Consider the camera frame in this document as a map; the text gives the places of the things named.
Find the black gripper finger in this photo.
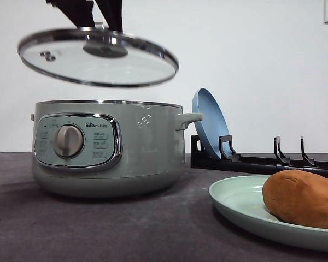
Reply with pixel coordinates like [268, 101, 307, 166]
[46, 0, 96, 31]
[95, 0, 123, 35]

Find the glass pot lid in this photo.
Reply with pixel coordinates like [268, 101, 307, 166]
[17, 23, 179, 87]

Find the green plate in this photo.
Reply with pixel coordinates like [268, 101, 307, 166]
[209, 175, 328, 251]

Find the brown potato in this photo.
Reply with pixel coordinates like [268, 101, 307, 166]
[262, 169, 328, 229]

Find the green electric steamer pot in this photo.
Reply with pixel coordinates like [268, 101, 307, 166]
[30, 99, 204, 198]

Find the blue plate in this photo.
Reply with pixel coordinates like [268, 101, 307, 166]
[192, 88, 229, 158]

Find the black dish rack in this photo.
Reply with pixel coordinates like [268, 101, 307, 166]
[190, 135, 328, 175]

